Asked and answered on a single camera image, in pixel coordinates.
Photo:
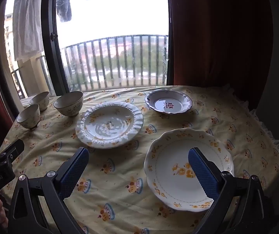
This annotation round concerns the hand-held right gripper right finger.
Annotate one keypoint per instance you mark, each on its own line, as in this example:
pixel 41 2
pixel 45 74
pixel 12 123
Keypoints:
pixel 202 175

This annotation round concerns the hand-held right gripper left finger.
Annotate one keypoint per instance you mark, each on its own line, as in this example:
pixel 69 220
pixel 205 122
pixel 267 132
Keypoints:
pixel 74 170

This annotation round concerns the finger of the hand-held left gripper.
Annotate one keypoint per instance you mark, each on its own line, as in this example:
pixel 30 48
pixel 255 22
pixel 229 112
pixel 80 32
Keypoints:
pixel 10 151

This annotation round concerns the small floral ceramic bowl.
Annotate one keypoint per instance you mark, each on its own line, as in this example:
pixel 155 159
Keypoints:
pixel 28 117
pixel 40 101

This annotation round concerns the scalloped yellow floral plate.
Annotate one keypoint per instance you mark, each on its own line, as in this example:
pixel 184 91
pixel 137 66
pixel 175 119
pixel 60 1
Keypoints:
pixel 168 156

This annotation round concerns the white ribbed rim plate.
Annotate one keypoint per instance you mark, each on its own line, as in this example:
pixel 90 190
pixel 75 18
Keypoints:
pixel 109 125

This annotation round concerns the large floral ceramic bowl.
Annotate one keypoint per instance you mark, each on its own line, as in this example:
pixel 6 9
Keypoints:
pixel 68 104

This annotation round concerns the white plate with red motif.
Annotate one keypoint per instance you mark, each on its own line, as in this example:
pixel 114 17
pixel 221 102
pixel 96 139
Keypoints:
pixel 168 101

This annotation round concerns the yellow printed tablecloth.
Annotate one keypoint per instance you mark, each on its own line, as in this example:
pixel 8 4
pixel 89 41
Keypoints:
pixel 120 182

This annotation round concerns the balcony railing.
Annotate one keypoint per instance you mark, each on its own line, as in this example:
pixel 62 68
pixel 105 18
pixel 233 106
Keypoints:
pixel 120 61

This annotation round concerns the hanging white garment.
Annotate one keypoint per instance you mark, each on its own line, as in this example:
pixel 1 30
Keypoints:
pixel 27 24

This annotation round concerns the hanging grey garment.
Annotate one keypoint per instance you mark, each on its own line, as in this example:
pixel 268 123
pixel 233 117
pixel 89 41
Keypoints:
pixel 64 2

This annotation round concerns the black window frame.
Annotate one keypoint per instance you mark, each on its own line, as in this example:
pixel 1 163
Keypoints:
pixel 51 53

